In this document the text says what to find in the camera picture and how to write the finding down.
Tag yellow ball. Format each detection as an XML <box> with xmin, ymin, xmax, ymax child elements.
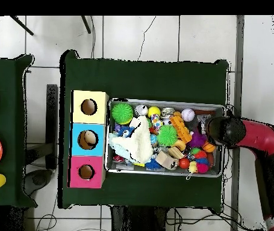
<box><xmin>148</xmin><ymin>106</ymin><xmax>161</xmax><ymax>118</ymax></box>

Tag green spiky ball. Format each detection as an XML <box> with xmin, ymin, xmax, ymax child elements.
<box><xmin>111</xmin><ymin>102</ymin><xmax>134</xmax><ymax>125</ymax></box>
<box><xmin>157</xmin><ymin>125</ymin><xmax>179</xmax><ymax>147</ymax></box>

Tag small blue fuzzy toy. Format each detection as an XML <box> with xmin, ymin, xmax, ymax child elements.
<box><xmin>145</xmin><ymin>159</ymin><xmax>161</xmax><ymax>171</ymax></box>

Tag white baseball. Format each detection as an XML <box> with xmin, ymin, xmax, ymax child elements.
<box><xmin>181</xmin><ymin>108</ymin><xmax>196</xmax><ymax>122</ymax></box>

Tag black tripod leg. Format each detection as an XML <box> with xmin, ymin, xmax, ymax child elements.
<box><xmin>8</xmin><ymin>16</ymin><xmax>34</xmax><ymax>36</ymax></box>
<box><xmin>81</xmin><ymin>16</ymin><xmax>92</xmax><ymax>34</ymax></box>

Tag grey floor strip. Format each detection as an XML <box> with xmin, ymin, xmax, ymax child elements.
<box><xmin>235</xmin><ymin>16</ymin><xmax>246</xmax><ymax>116</ymax></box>

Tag toy hamburger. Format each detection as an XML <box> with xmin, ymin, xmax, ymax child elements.
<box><xmin>172</xmin><ymin>139</ymin><xmax>187</xmax><ymax>153</ymax></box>

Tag wooden box with three holes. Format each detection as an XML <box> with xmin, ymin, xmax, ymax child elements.
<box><xmin>68</xmin><ymin>89</ymin><xmax>110</xmax><ymax>189</ymax></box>

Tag plain wooden cube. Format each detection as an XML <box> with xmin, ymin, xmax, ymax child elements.
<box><xmin>155</xmin><ymin>150</ymin><xmax>180</xmax><ymax>171</ymax></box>

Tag clear plastic packet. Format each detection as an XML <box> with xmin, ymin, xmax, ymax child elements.
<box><xmin>196</xmin><ymin>114</ymin><xmax>210</xmax><ymax>135</ymax></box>

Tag dark green tablecloth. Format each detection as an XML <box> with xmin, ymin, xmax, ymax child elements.
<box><xmin>0</xmin><ymin>54</ymin><xmax>36</xmax><ymax>209</ymax></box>
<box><xmin>59</xmin><ymin>49</ymin><xmax>230</xmax><ymax>212</ymax></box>

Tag orange plastic comb toy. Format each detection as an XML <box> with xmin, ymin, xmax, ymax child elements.
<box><xmin>170</xmin><ymin>114</ymin><xmax>193</xmax><ymax>144</ymax></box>

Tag purple spiky toy with eyes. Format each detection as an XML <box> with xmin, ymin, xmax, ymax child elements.
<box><xmin>189</xmin><ymin>131</ymin><xmax>207</xmax><ymax>149</ymax></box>

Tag cream muslin cloth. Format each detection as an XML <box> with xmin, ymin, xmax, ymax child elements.
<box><xmin>126</xmin><ymin>115</ymin><xmax>155</xmax><ymax>164</ymax></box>

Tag small orange basketball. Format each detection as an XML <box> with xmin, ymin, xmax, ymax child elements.
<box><xmin>202</xmin><ymin>142</ymin><xmax>217</xmax><ymax>153</ymax></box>

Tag clear mesh bin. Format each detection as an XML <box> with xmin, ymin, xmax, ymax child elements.
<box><xmin>105</xmin><ymin>98</ymin><xmax>226</xmax><ymax>178</ymax></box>

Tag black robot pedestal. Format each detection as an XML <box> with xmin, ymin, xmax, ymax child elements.
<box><xmin>110</xmin><ymin>206</ymin><xmax>169</xmax><ymax>231</ymax></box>

